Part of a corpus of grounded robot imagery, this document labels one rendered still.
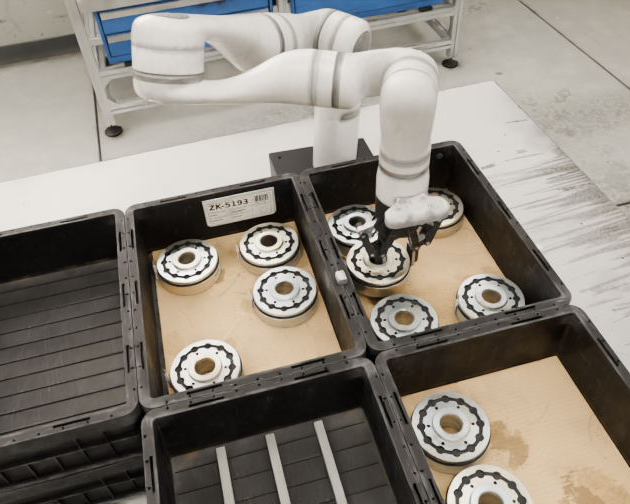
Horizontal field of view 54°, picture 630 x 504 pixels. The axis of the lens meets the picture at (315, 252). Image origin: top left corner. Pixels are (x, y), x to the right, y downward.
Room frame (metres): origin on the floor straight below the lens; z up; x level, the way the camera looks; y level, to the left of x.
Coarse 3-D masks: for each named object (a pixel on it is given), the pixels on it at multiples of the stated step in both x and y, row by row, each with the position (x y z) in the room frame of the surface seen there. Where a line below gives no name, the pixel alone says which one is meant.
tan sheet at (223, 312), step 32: (288, 224) 0.83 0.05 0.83; (224, 256) 0.76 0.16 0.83; (160, 288) 0.69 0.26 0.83; (224, 288) 0.68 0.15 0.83; (160, 320) 0.62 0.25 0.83; (192, 320) 0.62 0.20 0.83; (224, 320) 0.62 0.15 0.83; (256, 320) 0.61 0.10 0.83; (320, 320) 0.60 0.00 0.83; (256, 352) 0.55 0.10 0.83; (288, 352) 0.55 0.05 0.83; (320, 352) 0.54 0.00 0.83
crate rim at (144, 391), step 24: (192, 192) 0.82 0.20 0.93; (216, 192) 0.81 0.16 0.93; (312, 216) 0.74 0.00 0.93; (336, 288) 0.58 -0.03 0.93; (144, 336) 0.52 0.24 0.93; (360, 336) 0.49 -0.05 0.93; (144, 360) 0.48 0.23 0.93; (312, 360) 0.46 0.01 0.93; (336, 360) 0.46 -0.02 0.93; (144, 384) 0.44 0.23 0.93; (216, 384) 0.43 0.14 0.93; (240, 384) 0.43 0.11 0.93; (144, 408) 0.41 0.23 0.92
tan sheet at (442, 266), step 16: (464, 224) 0.80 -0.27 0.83; (400, 240) 0.77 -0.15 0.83; (432, 240) 0.76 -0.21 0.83; (448, 240) 0.76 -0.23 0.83; (464, 240) 0.76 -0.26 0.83; (480, 240) 0.76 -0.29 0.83; (432, 256) 0.73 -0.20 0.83; (448, 256) 0.72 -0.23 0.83; (464, 256) 0.72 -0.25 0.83; (480, 256) 0.72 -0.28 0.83; (416, 272) 0.69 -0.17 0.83; (432, 272) 0.69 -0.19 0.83; (448, 272) 0.69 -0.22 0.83; (464, 272) 0.68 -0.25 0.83; (480, 272) 0.68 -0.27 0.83; (496, 272) 0.68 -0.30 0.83; (416, 288) 0.66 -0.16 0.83; (432, 288) 0.65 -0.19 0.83; (448, 288) 0.65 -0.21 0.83; (368, 304) 0.63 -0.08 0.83; (432, 304) 0.62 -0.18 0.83; (448, 304) 0.62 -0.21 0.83; (448, 320) 0.59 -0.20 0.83
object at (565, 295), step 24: (432, 144) 0.91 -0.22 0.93; (456, 144) 0.90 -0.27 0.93; (312, 168) 0.86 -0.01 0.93; (336, 168) 0.86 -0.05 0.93; (312, 192) 0.80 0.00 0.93; (504, 216) 0.71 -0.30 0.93; (528, 240) 0.65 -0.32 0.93; (336, 264) 0.63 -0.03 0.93; (360, 312) 0.55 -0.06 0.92; (504, 312) 0.52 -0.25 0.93; (528, 312) 0.52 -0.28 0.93; (408, 336) 0.49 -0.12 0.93; (432, 336) 0.49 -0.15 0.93
